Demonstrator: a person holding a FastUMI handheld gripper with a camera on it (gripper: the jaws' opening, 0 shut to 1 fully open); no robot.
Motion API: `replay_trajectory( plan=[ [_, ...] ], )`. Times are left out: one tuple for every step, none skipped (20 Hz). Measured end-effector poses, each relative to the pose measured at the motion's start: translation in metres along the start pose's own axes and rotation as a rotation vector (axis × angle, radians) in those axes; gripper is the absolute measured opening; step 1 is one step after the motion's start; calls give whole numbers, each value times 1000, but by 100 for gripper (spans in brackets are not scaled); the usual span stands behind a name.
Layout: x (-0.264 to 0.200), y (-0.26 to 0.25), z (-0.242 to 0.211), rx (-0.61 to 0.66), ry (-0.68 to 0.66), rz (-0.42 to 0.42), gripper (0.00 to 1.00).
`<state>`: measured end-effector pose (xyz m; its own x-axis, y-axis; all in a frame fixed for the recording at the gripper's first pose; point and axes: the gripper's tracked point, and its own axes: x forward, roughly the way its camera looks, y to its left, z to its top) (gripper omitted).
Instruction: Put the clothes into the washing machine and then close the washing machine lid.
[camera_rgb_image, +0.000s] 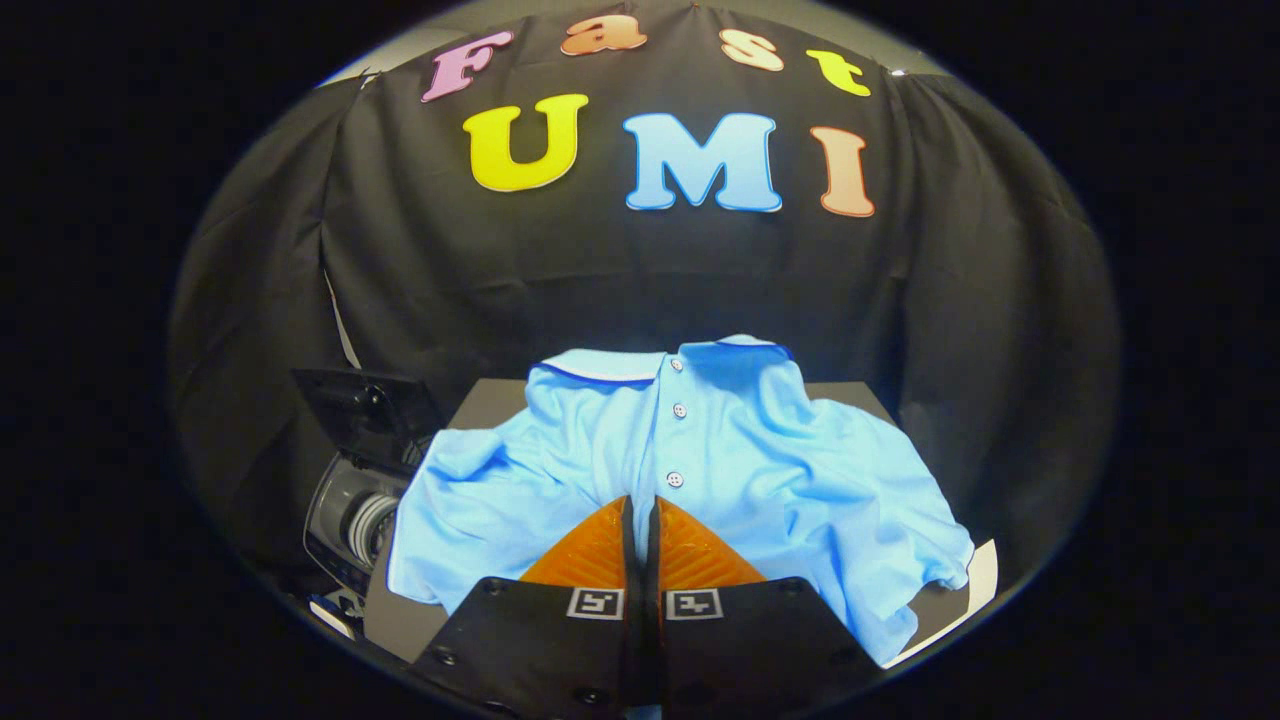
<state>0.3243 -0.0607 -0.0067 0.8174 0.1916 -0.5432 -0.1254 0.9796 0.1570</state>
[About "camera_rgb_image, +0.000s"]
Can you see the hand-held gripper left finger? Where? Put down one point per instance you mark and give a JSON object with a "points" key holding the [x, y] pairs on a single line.
{"points": [[540, 640]]}

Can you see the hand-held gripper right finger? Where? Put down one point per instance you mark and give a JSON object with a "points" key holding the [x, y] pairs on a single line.
{"points": [[750, 640]]}

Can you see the light blue polo shirt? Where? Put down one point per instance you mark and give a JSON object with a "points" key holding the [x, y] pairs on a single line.
{"points": [[760, 460]]}

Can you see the grey washing machine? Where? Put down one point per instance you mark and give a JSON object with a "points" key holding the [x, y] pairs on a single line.
{"points": [[345, 515]]}

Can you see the black washing machine lid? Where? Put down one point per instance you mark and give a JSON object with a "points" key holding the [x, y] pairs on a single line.
{"points": [[365, 410]]}

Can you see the white paper sheet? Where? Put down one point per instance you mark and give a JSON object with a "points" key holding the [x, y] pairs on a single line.
{"points": [[984, 580]]}

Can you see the grey cabinet with dark top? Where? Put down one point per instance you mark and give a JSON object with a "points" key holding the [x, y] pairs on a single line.
{"points": [[490, 402]]}

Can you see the black backdrop cloth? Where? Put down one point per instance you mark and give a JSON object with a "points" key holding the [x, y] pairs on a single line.
{"points": [[600, 270]]}

